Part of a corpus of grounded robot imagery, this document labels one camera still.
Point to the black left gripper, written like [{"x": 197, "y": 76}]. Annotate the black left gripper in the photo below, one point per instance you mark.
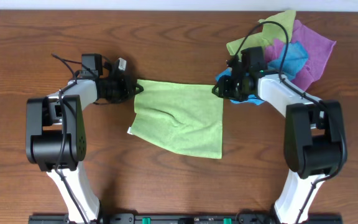
[{"x": 128, "y": 89}]

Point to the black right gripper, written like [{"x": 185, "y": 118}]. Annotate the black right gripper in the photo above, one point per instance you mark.
[{"x": 225, "y": 88}]

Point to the blue microfiber cloth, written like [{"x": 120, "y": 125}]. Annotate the blue microfiber cloth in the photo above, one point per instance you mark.
[{"x": 295, "y": 59}]

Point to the light green microfiber cloth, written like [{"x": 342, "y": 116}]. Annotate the light green microfiber cloth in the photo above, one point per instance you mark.
[{"x": 185, "y": 119}]

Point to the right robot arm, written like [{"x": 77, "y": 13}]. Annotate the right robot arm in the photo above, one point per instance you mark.
[{"x": 314, "y": 145}]

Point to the purple microfiber cloth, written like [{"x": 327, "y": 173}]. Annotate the purple microfiber cloth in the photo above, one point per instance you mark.
[{"x": 319, "y": 49}]

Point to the olive green microfiber cloth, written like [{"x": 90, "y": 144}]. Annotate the olive green microfiber cloth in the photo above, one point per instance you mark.
[{"x": 269, "y": 32}]

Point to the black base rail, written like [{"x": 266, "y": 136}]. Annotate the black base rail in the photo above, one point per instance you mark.
[{"x": 128, "y": 218}]

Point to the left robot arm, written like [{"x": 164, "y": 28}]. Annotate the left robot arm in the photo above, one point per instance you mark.
[{"x": 55, "y": 138}]

